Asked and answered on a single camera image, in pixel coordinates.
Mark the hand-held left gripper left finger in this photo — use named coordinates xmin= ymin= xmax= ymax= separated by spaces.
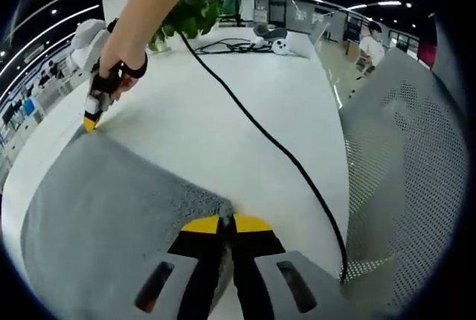
xmin=111 ymin=214 xmax=226 ymax=320

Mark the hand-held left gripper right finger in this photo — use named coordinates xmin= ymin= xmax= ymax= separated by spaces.
xmin=231 ymin=214 xmax=354 ymax=320

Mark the grey towel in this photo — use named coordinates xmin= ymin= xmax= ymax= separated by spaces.
xmin=20 ymin=132 xmax=239 ymax=320

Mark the person's right hand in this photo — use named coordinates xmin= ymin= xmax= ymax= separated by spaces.
xmin=97 ymin=36 xmax=149 ymax=102

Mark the green potted plant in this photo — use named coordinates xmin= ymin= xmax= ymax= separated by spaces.
xmin=148 ymin=0 xmax=239 ymax=53

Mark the grey perforated chair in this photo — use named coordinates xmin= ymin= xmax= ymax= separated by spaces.
xmin=338 ymin=48 xmax=472 ymax=310

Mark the grey headset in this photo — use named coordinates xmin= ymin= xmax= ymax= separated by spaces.
xmin=254 ymin=24 xmax=289 ymax=38

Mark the white round controller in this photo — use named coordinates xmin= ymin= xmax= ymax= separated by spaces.
xmin=271 ymin=38 xmax=291 ymax=55

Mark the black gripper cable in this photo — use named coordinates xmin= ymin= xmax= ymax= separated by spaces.
xmin=177 ymin=31 xmax=349 ymax=284

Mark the coiled black cable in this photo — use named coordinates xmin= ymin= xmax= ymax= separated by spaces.
xmin=193 ymin=38 xmax=274 ymax=55

